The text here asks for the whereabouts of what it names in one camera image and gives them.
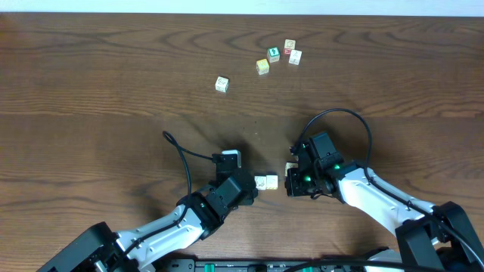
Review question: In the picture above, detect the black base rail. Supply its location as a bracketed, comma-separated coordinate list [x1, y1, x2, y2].
[154, 258, 402, 272]

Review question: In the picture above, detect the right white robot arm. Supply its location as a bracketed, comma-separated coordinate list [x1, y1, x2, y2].
[285, 161, 483, 271]

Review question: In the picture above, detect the plain white wooden block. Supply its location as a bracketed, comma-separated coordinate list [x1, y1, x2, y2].
[288, 49, 302, 65]

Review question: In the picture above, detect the wooden block red side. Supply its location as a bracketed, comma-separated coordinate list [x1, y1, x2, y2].
[283, 39, 296, 55]

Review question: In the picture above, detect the wooden block letter I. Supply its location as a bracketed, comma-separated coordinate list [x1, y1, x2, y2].
[254, 176, 267, 190]

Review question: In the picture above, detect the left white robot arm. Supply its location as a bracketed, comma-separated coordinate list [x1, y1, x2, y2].
[40, 168, 258, 271]

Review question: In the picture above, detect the wooden block yellow W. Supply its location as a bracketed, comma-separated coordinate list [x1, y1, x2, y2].
[256, 59, 270, 76]

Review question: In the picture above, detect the wooden block yellow S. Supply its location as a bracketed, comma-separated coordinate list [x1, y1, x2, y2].
[265, 175, 278, 190]

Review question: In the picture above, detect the wooden block letter L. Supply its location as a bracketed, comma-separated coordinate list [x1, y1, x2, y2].
[215, 76, 230, 93]

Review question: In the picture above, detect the right black cable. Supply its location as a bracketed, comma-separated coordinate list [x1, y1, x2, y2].
[281, 107, 484, 272]

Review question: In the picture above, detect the wooden block green top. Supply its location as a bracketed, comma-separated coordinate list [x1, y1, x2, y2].
[267, 47, 281, 63]

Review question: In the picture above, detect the left black cable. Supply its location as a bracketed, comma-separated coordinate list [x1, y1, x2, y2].
[120, 130, 216, 265]

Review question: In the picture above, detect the black cable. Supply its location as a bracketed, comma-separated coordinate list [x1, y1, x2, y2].
[120, 130, 216, 265]
[281, 107, 484, 272]

